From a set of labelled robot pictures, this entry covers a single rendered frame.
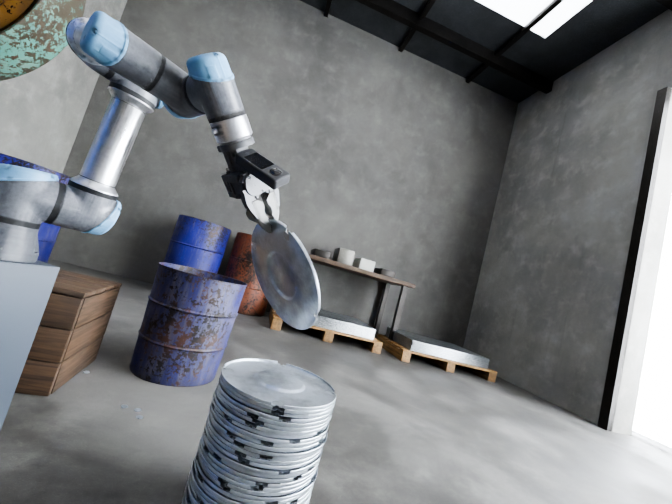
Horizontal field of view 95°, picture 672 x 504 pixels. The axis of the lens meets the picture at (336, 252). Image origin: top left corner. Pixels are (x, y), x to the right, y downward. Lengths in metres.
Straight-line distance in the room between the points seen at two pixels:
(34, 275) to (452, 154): 5.06
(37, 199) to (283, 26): 4.62
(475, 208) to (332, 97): 2.77
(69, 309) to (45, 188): 0.45
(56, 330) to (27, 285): 0.34
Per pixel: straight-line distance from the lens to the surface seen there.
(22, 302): 1.10
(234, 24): 5.31
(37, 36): 1.71
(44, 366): 1.43
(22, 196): 1.07
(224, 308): 1.52
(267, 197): 0.72
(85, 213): 1.09
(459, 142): 5.51
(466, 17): 5.21
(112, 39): 0.72
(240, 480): 0.79
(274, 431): 0.73
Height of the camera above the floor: 0.61
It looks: 6 degrees up
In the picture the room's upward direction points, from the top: 15 degrees clockwise
